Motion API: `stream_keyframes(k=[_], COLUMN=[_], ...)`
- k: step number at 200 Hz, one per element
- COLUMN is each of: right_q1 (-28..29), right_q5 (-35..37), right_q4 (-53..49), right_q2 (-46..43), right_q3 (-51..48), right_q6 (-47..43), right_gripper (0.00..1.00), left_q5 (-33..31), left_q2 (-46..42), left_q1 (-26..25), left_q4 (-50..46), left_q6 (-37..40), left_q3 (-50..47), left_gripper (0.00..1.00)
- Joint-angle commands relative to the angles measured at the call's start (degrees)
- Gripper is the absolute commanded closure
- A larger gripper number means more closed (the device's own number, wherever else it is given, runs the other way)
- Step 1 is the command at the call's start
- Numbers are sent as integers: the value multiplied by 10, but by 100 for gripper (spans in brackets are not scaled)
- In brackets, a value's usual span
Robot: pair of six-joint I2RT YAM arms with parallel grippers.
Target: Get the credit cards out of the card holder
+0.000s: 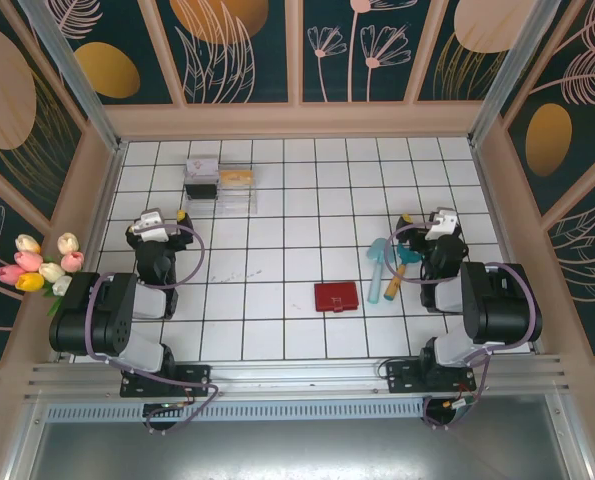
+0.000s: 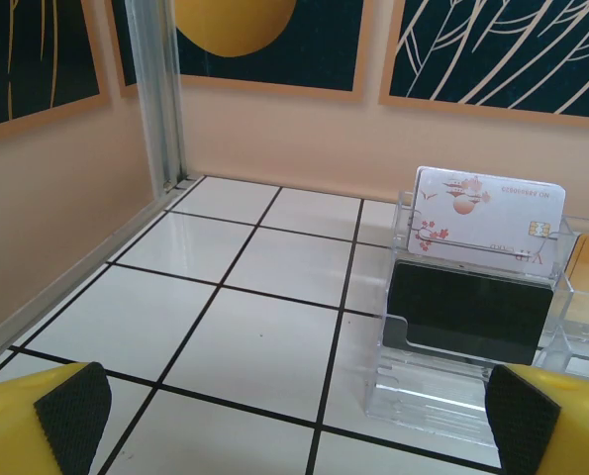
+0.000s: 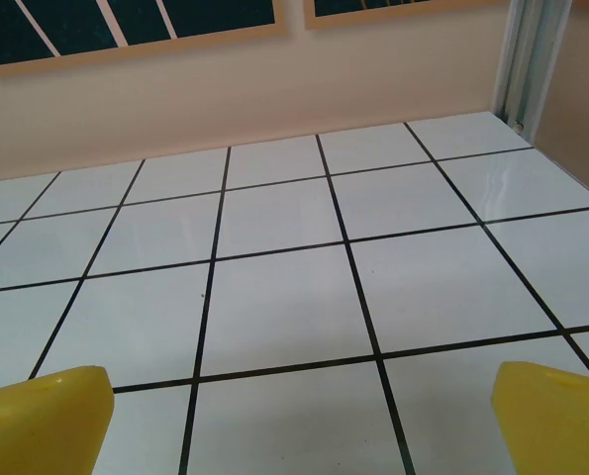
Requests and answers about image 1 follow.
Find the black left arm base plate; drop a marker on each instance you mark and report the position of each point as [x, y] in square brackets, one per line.
[197, 377]

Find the pink artificial tulip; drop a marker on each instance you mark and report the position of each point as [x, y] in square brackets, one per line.
[72, 261]
[8, 273]
[28, 260]

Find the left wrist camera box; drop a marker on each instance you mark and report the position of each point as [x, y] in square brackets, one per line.
[149, 224]

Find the cream artificial tulip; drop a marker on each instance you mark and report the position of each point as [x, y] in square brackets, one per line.
[52, 271]

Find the green tulip leaves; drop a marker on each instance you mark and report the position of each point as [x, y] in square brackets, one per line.
[55, 304]

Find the white floral credit card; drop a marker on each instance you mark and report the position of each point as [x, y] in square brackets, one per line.
[200, 168]

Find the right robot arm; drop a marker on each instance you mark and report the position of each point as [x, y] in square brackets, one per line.
[502, 310]

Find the white artificial tulip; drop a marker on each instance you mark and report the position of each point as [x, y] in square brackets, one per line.
[62, 285]
[67, 243]
[28, 243]

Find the aluminium frame post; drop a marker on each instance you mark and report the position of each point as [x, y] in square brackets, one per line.
[512, 70]
[72, 70]

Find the aluminium mounting rail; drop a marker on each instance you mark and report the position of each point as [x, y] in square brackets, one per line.
[297, 375]

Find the red card holder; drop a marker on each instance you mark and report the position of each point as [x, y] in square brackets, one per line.
[336, 297]

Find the clear acrylic card stand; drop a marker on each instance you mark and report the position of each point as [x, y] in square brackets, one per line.
[237, 200]

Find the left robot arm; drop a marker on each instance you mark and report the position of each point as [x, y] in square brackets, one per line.
[82, 310]

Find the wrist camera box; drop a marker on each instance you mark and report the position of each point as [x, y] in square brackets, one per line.
[439, 225]
[149, 224]

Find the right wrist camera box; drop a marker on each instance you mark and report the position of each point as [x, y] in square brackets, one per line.
[439, 225]

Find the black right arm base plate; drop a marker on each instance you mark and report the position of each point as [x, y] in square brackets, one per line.
[402, 375]

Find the yellow artificial tulip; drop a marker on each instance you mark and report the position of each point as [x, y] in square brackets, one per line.
[29, 281]

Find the gold credit card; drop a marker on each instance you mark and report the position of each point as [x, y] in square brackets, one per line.
[235, 178]

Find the black credit card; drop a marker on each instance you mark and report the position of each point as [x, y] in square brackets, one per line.
[200, 190]

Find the light blue toy shovel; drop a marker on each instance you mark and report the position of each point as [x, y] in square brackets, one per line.
[377, 280]

